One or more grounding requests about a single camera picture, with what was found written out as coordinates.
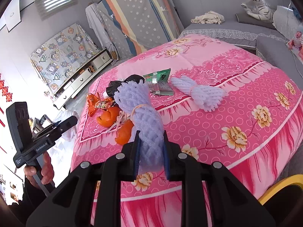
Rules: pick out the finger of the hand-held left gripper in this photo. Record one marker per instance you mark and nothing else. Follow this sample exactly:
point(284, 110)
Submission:
point(67, 123)

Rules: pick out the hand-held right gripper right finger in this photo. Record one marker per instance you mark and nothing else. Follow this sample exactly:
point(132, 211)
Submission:
point(166, 163)

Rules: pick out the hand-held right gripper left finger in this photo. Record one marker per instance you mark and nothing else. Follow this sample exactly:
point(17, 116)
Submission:
point(136, 159)

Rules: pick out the orange peel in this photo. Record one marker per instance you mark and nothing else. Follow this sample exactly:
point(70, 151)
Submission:
point(124, 134)
point(107, 119)

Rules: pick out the purple foam net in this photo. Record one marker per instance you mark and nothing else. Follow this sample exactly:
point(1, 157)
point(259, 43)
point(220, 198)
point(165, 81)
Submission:
point(146, 127)

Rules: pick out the black plastic bag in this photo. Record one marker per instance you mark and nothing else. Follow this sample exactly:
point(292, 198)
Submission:
point(132, 78)

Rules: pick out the person's left forearm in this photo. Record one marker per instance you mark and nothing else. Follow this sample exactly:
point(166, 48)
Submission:
point(28, 198)

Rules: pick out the person's left hand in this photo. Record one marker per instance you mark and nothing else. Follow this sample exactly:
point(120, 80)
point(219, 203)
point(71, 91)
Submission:
point(47, 167)

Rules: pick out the orange plastic wrapper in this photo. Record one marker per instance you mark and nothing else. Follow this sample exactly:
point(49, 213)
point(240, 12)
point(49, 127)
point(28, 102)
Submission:
point(91, 104)

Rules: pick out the shiny candy wrapper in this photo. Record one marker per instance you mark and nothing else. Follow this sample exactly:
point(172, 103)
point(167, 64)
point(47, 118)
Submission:
point(105, 104)

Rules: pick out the white drawer cabinet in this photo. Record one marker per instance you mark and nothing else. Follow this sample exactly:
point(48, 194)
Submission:
point(80, 80)

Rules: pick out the pink floral blanket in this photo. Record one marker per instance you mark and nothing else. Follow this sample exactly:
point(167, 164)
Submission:
point(213, 134)

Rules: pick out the cartoon print cloth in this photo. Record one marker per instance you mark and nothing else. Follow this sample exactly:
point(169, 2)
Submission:
point(64, 54)

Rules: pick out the silver foil packet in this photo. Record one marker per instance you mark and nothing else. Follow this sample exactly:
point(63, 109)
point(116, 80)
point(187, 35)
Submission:
point(161, 88)

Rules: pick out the white foam net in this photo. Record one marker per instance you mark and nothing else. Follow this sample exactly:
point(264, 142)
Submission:
point(203, 94)

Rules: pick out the green snack packet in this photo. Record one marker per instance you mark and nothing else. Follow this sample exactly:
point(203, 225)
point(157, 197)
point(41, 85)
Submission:
point(162, 75)

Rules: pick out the white hanging garment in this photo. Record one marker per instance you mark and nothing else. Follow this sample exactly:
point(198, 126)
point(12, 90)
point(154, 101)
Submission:
point(97, 26)

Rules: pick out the striped grey mattress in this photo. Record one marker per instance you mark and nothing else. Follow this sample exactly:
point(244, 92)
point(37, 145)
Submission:
point(142, 16)

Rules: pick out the cream crumpled cloth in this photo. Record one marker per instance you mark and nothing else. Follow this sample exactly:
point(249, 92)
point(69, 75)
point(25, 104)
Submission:
point(208, 17)

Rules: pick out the grey cushion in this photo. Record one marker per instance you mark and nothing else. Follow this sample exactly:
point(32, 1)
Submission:
point(246, 20)

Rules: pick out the baby doll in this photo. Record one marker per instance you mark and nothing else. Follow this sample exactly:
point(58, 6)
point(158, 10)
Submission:
point(296, 41)

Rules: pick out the white plush tiger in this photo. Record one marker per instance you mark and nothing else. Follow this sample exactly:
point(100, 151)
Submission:
point(259, 10)

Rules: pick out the white lace pillow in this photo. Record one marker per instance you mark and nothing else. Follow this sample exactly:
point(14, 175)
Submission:
point(284, 21)

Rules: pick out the blue cloth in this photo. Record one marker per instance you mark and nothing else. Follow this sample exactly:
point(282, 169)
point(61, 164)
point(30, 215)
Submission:
point(297, 13)

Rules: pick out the red wall decoration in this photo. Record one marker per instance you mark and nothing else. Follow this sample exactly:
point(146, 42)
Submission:
point(5, 89)

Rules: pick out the grey wall vent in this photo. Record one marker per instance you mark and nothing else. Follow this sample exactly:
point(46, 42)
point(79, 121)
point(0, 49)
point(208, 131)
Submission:
point(55, 2)

